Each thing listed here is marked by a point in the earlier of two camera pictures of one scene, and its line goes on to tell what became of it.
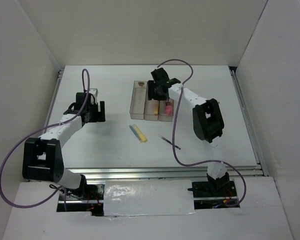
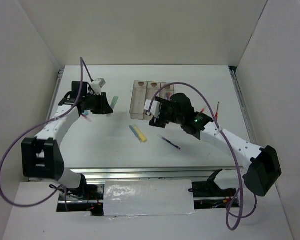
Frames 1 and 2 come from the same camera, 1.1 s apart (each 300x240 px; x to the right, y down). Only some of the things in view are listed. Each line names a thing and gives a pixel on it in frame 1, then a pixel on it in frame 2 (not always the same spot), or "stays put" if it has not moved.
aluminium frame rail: (171, 173) stays put
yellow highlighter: (141, 136) stays put
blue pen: (131, 126) stays put
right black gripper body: (154, 92) to (166, 115)
